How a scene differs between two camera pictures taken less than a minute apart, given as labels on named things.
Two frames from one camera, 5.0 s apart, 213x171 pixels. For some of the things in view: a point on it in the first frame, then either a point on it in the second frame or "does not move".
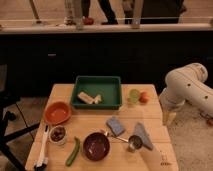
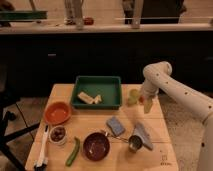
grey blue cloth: [141, 131] does not move
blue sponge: [115, 126] does not move
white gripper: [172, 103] -> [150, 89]
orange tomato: [144, 97] does not move
